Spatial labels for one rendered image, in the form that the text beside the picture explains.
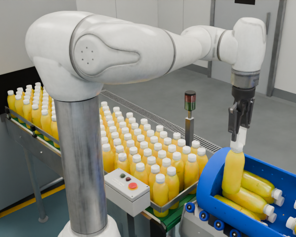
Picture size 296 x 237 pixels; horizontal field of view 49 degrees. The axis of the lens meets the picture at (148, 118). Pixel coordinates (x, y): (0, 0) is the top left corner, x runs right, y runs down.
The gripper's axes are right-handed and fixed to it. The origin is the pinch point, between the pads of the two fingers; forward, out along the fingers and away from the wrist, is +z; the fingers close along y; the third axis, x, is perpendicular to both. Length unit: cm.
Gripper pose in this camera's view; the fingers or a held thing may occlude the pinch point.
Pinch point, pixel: (238, 138)
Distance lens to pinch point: 121.4
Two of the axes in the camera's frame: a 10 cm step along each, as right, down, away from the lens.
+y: 7.2, -3.3, 6.2
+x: -7.0, -3.0, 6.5
